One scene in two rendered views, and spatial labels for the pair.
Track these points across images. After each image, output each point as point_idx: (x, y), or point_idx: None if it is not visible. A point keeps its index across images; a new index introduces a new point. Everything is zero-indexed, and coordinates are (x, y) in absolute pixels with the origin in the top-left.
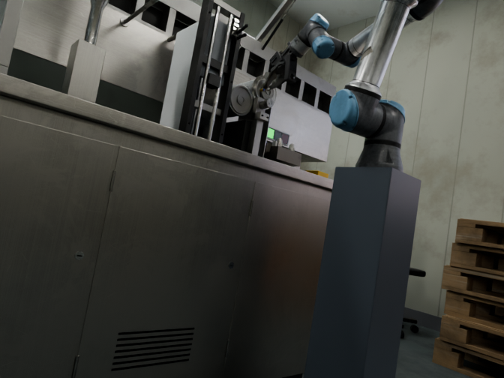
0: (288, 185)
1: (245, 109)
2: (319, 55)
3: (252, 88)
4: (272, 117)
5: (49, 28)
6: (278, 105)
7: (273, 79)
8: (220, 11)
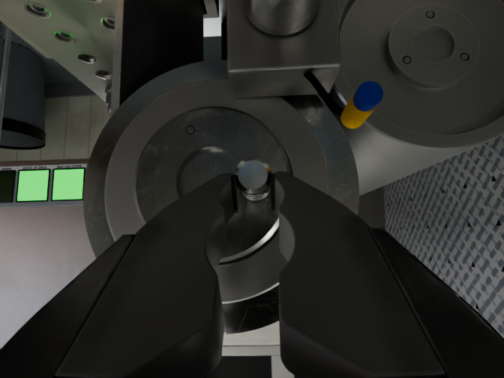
0: None
1: (368, 2)
2: None
3: (353, 164)
4: (30, 243)
5: None
6: (7, 295)
7: (313, 265)
8: None
